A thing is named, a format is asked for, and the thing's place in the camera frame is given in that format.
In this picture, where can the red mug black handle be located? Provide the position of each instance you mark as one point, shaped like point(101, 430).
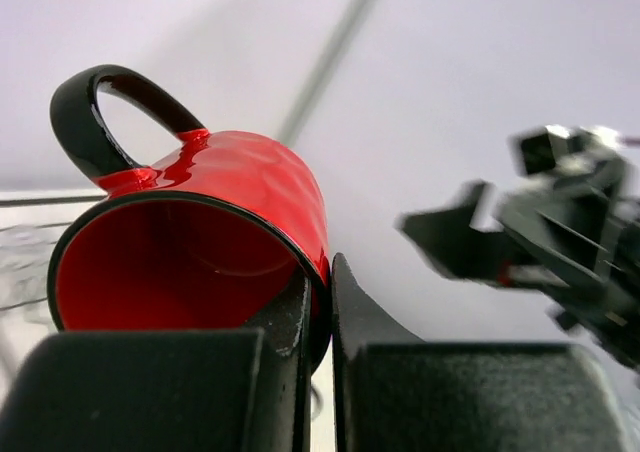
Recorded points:
point(202, 239)

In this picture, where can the black wire dish rack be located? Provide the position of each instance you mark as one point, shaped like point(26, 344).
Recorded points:
point(31, 224)

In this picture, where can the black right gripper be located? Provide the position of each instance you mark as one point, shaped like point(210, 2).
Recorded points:
point(571, 241)

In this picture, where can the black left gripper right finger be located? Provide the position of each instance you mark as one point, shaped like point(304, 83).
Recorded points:
point(397, 392)

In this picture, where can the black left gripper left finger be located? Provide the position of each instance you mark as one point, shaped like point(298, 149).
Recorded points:
point(244, 389)

